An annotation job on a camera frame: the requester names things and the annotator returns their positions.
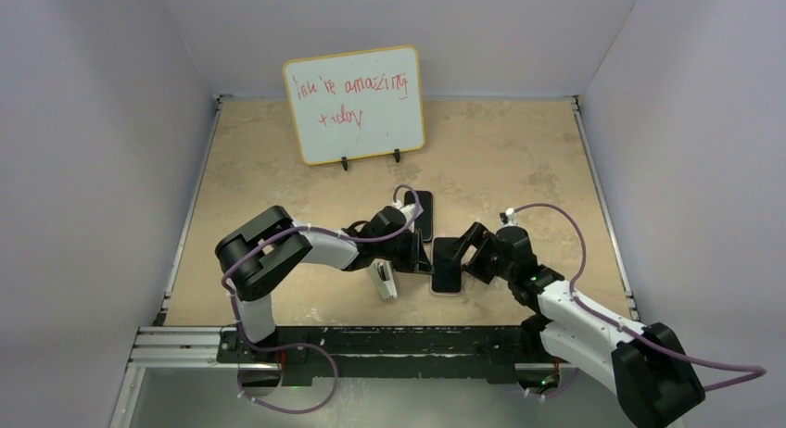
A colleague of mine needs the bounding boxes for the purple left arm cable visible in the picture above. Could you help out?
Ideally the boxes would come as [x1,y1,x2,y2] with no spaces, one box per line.
[220,184,425,353]

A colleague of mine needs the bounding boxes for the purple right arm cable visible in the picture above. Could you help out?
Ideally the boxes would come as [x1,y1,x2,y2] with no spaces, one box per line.
[513,203,767,393]

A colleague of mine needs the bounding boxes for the whiteboard with red writing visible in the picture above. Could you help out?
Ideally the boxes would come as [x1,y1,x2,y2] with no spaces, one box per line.
[283,45,425,165]

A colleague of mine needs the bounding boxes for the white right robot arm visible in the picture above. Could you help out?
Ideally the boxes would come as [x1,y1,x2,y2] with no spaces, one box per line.
[433,222,705,427]

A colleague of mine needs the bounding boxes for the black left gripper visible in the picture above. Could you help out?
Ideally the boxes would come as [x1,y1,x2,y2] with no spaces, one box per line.
[374,229,434,276]

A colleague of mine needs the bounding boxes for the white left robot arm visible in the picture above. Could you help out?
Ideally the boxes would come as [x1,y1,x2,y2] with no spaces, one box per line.
[214,202,433,362]

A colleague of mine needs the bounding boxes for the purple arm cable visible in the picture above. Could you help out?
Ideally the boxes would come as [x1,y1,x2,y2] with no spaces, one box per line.
[220,184,425,353]
[513,203,767,393]

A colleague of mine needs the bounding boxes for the dark smartphone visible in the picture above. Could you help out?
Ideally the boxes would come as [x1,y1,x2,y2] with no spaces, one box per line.
[430,236,463,296]

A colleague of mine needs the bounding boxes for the silver stapler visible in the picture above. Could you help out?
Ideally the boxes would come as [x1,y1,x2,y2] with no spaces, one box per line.
[368,260,398,301]

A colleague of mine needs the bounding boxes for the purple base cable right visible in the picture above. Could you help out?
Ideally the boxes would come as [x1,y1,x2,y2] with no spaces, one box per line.
[525,366,581,402]

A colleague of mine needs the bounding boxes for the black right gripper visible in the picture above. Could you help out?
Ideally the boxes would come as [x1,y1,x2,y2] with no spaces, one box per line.
[437,223,514,286]

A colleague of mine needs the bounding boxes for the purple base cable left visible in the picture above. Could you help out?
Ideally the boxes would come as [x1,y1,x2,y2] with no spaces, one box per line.
[235,342,340,415]

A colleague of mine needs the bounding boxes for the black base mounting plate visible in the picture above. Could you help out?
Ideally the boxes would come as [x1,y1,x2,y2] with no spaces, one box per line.
[217,325,573,393]

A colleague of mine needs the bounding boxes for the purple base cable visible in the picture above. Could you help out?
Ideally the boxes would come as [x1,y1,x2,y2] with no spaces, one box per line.
[525,366,581,402]
[235,342,340,415]

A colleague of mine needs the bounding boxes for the black phone case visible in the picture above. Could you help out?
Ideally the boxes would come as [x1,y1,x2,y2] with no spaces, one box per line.
[401,190,434,244]

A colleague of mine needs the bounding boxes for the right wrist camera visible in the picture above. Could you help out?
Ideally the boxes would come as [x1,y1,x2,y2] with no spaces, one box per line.
[500,208,517,227]

